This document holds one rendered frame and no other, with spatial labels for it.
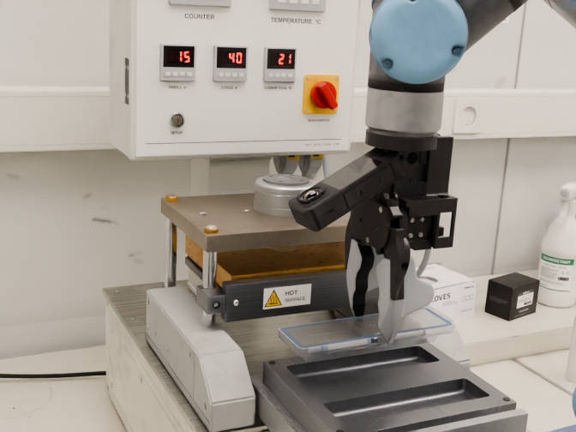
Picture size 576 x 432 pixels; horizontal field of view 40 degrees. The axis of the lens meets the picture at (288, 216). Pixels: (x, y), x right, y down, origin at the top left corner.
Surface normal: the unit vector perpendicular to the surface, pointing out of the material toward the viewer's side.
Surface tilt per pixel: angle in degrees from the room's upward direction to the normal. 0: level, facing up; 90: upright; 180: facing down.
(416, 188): 90
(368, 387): 0
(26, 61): 90
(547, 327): 0
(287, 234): 90
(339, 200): 89
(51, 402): 0
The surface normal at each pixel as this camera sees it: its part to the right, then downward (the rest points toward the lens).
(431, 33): -0.11, 0.25
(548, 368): 0.05, -0.97
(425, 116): 0.47, 0.26
